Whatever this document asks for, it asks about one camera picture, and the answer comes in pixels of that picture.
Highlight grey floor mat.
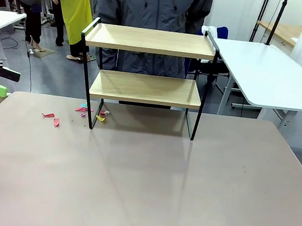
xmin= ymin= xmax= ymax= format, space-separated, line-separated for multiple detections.
xmin=32 ymin=46 xmax=56 ymax=60

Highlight small white table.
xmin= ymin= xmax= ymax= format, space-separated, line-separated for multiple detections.
xmin=0 ymin=10 xmax=27 ymax=64

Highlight person with yellow apron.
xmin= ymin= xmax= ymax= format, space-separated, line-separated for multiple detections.
xmin=33 ymin=0 xmax=99 ymax=66

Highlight person in grey jacket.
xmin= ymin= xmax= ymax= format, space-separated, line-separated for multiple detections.
xmin=88 ymin=0 xmax=215 ymax=82

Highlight white cloth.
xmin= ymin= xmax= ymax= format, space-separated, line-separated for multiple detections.
xmin=201 ymin=25 xmax=218 ymax=38

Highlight blue chair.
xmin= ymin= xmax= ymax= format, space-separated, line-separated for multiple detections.
xmin=214 ymin=25 xmax=230 ymax=41

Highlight large white table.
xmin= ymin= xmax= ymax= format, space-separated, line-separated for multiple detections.
xmin=197 ymin=30 xmax=302 ymax=131

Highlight black tripod stand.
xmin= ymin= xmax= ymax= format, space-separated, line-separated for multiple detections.
xmin=249 ymin=0 xmax=271 ymax=45

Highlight black upright pole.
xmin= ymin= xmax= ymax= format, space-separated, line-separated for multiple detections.
xmin=265 ymin=0 xmax=289 ymax=48

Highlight wooden background table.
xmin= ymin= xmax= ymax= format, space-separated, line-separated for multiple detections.
xmin=254 ymin=20 xmax=302 ymax=53

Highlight black floor cable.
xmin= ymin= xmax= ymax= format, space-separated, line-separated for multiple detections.
xmin=20 ymin=34 xmax=39 ymax=93

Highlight two-tier wooden shelf black frame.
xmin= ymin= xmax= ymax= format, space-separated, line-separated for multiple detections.
xmin=71 ymin=15 xmax=223 ymax=143

